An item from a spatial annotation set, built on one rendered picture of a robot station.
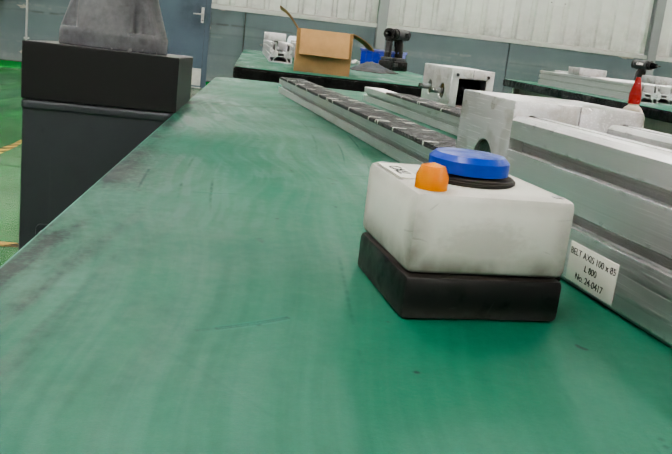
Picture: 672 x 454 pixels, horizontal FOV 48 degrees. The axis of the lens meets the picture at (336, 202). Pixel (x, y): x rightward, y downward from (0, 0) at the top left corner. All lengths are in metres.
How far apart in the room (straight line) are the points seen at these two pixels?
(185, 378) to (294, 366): 0.04
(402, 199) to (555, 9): 12.03
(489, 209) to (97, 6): 0.84
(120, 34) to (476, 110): 0.64
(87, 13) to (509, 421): 0.93
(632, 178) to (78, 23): 0.85
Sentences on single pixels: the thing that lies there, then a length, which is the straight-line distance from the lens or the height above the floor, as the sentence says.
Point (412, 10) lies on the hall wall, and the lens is 11.77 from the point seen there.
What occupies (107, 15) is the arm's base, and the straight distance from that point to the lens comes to 1.11.
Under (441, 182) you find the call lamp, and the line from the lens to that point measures 0.34.
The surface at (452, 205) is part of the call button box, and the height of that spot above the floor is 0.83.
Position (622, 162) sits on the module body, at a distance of 0.42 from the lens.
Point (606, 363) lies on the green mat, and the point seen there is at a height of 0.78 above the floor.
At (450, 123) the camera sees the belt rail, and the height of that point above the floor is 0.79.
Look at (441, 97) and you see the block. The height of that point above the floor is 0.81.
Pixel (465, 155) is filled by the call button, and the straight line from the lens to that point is 0.37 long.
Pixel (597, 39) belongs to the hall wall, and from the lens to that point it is 12.62.
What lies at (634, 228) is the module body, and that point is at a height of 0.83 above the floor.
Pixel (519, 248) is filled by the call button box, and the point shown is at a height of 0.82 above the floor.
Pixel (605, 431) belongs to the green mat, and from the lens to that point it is 0.29.
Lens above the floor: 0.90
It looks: 12 degrees down
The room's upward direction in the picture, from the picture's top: 7 degrees clockwise
